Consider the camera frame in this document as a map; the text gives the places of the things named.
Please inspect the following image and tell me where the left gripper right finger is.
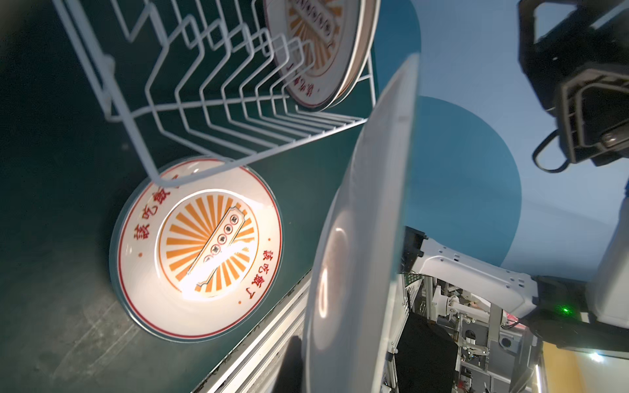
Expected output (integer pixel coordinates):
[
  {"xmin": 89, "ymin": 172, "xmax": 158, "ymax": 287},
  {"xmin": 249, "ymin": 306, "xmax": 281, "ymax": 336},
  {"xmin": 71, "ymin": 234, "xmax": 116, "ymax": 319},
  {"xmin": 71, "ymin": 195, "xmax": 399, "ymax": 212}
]
[{"xmin": 395, "ymin": 314, "xmax": 458, "ymax": 392}]

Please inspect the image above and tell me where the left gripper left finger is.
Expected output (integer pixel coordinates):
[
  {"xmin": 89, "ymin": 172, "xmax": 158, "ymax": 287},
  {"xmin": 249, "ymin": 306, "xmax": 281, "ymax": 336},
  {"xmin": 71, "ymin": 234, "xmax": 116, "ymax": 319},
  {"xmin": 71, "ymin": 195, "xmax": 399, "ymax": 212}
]
[{"xmin": 275, "ymin": 336, "xmax": 303, "ymax": 393}]

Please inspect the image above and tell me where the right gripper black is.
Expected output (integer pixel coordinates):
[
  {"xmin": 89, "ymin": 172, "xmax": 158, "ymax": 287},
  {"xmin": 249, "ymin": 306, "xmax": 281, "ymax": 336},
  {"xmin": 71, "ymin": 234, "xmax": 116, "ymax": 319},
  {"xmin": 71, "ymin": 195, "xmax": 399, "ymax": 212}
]
[{"xmin": 518, "ymin": 1, "xmax": 628, "ymax": 167}]

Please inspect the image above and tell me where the white round plate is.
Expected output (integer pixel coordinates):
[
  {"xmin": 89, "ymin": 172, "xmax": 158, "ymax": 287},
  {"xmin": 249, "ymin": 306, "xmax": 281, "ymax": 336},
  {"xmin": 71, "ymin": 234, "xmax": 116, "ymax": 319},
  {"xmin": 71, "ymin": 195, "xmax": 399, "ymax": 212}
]
[
  {"xmin": 302, "ymin": 53, "xmax": 420, "ymax": 392},
  {"xmin": 264, "ymin": 1, "xmax": 366, "ymax": 111},
  {"xmin": 109, "ymin": 157, "xmax": 283, "ymax": 343},
  {"xmin": 332, "ymin": 0, "xmax": 381, "ymax": 106}
]

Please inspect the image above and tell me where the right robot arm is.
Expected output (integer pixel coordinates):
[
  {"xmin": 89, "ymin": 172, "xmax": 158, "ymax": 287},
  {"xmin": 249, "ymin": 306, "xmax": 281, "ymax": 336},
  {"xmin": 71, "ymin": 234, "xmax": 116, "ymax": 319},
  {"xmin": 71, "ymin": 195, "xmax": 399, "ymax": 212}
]
[{"xmin": 415, "ymin": 1, "xmax": 628, "ymax": 358}]

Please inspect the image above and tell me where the front aluminium rail bed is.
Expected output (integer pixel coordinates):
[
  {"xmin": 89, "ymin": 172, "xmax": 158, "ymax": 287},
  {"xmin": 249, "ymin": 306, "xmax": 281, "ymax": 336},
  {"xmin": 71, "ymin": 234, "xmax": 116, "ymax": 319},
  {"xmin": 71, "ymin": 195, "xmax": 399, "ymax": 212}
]
[{"xmin": 195, "ymin": 273, "xmax": 311, "ymax": 392}]

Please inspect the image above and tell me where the white wire dish rack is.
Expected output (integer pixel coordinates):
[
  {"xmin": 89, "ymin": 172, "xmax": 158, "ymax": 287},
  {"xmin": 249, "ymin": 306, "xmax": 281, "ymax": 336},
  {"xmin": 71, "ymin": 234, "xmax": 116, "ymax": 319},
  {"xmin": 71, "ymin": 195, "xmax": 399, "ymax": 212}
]
[{"xmin": 54, "ymin": 1, "xmax": 376, "ymax": 187}]

